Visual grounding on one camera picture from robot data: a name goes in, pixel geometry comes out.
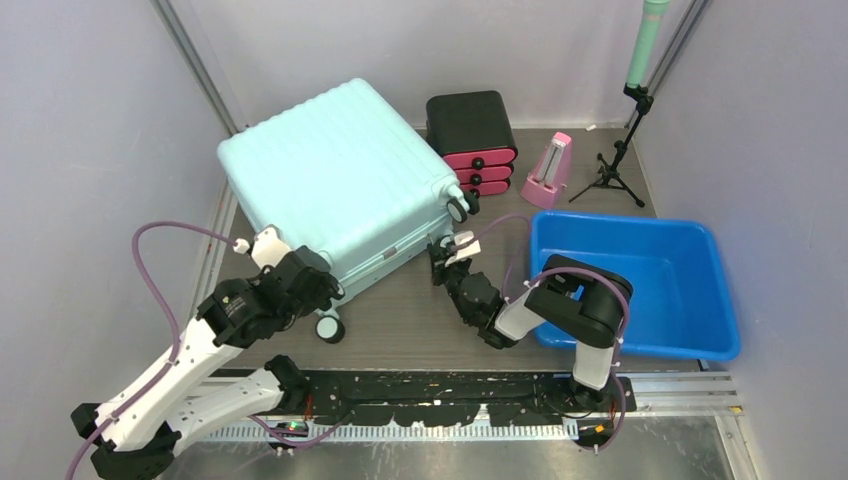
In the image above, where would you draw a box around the light blue hard-shell suitcase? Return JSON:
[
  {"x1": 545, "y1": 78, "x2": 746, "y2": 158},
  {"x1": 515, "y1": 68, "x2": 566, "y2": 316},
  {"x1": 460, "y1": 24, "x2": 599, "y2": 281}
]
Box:
[{"x1": 217, "y1": 78, "x2": 481, "y2": 346}]

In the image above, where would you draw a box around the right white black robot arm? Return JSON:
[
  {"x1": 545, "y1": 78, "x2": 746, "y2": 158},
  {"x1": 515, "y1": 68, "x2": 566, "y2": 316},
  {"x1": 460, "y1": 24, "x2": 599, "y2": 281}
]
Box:
[{"x1": 427, "y1": 237, "x2": 634, "y2": 411}]

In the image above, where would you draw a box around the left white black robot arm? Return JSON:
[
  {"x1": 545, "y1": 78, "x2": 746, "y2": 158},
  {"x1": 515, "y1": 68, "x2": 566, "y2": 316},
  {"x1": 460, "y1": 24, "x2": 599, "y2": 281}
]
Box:
[{"x1": 71, "y1": 240, "x2": 344, "y2": 479}]

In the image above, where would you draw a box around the pink metronome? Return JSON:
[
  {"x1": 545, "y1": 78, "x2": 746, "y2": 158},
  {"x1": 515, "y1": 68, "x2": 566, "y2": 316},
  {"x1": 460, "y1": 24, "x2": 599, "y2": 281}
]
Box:
[{"x1": 520, "y1": 132, "x2": 573, "y2": 210}]

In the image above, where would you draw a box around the black and pink drawer box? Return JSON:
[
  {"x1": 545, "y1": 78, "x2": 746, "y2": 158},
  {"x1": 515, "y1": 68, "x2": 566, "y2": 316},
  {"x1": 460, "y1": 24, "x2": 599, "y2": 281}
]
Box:
[{"x1": 425, "y1": 90, "x2": 518, "y2": 197}]

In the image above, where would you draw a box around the blue plastic tub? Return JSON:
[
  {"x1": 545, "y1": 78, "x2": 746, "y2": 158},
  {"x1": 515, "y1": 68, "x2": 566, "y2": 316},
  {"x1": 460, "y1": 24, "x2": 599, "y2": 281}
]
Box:
[{"x1": 529, "y1": 211, "x2": 741, "y2": 362}]

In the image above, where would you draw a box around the black tripod stand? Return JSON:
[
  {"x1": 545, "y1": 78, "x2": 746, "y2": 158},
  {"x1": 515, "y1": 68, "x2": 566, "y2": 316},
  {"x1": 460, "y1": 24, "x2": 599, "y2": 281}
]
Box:
[{"x1": 568, "y1": 85, "x2": 654, "y2": 208}]

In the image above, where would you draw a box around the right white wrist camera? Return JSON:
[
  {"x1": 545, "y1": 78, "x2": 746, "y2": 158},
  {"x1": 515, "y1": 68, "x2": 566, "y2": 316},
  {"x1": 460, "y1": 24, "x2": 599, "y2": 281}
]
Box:
[{"x1": 440, "y1": 230, "x2": 481, "y2": 266}]

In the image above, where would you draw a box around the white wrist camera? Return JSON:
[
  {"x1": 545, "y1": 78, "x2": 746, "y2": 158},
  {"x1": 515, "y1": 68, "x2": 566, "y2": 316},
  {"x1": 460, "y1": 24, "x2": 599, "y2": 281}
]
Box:
[
  {"x1": 232, "y1": 225, "x2": 292, "y2": 270},
  {"x1": 440, "y1": 230, "x2": 481, "y2": 266}
]

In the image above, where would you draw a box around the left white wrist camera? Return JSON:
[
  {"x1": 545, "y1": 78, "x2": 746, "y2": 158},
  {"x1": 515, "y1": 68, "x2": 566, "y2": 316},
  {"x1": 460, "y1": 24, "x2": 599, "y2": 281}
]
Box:
[{"x1": 232, "y1": 225, "x2": 292, "y2": 270}]

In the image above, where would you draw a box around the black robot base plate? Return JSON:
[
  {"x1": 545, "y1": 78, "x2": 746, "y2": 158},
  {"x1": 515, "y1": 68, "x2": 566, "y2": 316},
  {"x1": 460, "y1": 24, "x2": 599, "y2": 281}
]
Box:
[{"x1": 270, "y1": 370, "x2": 636, "y2": 427}]

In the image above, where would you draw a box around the aluminium rail frame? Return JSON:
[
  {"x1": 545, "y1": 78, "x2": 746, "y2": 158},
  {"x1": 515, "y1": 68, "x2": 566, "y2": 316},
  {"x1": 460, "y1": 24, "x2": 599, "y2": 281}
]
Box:
[{"x1": 189, "y1": 370, "x2": 741, "y2": 447}]

